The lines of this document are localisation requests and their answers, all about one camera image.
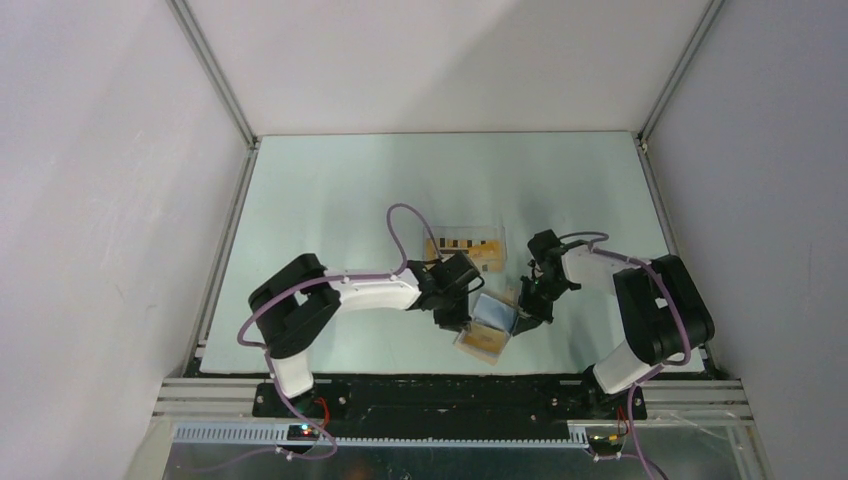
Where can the orange credit cards stack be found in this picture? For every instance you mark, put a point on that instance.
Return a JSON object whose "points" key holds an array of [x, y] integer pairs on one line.
{"points": [[487, 254]]}

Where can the aluminium frame post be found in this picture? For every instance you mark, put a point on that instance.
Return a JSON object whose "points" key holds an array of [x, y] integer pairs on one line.
{"points": [[204, 52], [693, 44]]}

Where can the right aluminium frame post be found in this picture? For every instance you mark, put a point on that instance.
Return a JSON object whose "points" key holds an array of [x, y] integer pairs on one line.
{"points": [[693, 44]]}

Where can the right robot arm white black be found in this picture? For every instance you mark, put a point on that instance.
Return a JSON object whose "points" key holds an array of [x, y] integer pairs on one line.
{"points": [[663, 315]]}

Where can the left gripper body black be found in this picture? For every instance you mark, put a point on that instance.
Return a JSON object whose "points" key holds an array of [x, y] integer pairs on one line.
{"points": [[454, 311]]}

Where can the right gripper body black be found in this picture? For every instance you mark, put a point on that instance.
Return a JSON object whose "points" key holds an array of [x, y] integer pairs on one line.
{"points": [[537, 296]]}

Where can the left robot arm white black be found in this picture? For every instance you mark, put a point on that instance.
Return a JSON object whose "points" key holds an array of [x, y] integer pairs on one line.
{"points": [[291, 308]]}

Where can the aluminium front frame rail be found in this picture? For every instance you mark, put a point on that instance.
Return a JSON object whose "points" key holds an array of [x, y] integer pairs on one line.
{"points": [[220, 399]]}

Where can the left aluminium frame post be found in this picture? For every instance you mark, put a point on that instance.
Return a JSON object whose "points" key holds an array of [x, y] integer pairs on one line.
{"points": [[204, 52]]}

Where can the orange credit card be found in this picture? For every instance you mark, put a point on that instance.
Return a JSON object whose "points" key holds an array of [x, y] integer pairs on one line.
{"points": [[488, 341]]}

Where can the clear plastic card box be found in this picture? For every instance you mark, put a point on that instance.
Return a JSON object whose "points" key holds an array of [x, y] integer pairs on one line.
{"points": [[473, 232]]}

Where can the grey slotted cable duct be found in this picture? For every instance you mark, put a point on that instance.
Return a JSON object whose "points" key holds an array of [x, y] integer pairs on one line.
{"points": [[290, 434]]}

